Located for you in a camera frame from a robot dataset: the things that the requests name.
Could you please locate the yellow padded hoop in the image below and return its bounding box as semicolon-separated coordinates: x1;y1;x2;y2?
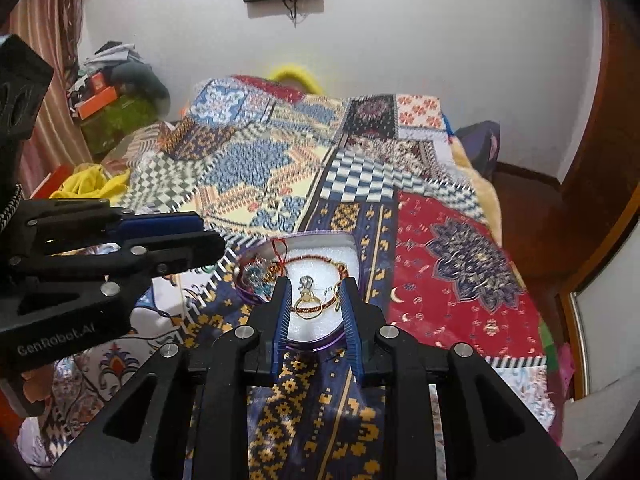
267;62;321;93

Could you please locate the dark backpack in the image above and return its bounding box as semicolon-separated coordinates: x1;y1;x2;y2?
455;120;501;176

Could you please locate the thin dark cord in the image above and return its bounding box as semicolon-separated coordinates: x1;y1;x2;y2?
132;304;201;324

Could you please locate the braided black white cable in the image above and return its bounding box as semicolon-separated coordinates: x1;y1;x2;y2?
0;182;23;236

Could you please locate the yellow cloth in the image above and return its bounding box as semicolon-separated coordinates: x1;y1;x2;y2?
50;165;131;201

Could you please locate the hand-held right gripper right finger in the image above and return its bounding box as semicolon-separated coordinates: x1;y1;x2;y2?
341;277;578;480

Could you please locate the silver blue beaded jewelry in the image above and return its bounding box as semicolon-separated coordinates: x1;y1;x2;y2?
242;262;273;296

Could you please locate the green cloth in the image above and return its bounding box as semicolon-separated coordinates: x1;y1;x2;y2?
540;320;558;356

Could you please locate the purple heart-shaped jewelry box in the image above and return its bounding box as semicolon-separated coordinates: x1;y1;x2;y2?
234;230;361;351

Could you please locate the gold ring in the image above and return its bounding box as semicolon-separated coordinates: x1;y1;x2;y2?
291;296;323;320

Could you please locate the brown wooden door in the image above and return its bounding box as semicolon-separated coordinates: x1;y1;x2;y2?
557;0;631;291

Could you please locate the orange box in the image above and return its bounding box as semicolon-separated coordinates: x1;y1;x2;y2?
67;74;121;121

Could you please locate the patchwork bedspread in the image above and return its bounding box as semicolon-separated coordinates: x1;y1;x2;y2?
17;75;556;480

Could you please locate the red braided bracelet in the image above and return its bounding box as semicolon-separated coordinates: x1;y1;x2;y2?
237;240;351;311

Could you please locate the striped brown curtain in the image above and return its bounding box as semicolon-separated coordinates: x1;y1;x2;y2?
7;0;88;181

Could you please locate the pink cloth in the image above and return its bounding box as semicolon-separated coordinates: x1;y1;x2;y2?
555;342;576;401

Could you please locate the white grey clothes pile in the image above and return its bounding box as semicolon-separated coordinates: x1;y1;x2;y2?
82;42;138;73

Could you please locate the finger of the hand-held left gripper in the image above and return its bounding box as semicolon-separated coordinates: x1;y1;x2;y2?
7;230;227;297
19;199;203;257

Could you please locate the red flat box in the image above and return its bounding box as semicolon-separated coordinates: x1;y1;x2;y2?
30;165;71;198

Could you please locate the white wardrobe with pink hearts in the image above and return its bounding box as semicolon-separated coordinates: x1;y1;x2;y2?
560;240;640;401

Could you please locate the yellow fleece blanket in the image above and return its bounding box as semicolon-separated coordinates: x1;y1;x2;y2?
450;137;503;241

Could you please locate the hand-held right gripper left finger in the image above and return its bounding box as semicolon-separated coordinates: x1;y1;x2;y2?
50;276;293;480

